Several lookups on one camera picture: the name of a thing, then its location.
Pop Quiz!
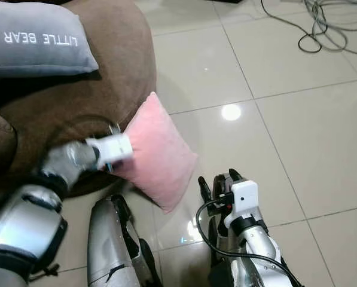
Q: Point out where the brown round velvet sofa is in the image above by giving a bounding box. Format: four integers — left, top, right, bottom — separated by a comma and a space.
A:
0, 0, 157, 198

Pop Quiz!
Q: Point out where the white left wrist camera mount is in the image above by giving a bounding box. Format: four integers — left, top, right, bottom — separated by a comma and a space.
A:
85, 133, 134, 170

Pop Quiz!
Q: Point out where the grey little bear pillow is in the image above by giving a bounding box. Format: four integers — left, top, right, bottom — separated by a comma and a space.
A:
0, 1, 100, 78

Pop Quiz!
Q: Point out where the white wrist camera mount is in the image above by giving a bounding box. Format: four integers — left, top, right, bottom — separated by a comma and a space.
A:
224, 179, 260, 231
85, 133, 134, 170

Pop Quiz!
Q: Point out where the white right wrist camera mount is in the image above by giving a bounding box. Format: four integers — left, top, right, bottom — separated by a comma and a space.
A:
224, 179, 260, 231

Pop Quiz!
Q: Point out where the grey floor cable bundle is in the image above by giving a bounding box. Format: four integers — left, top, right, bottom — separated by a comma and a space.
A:
261, 0, 357, 56

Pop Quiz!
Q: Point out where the silver left robot leg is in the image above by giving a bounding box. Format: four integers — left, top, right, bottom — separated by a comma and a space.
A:
87, 194, 162, 287

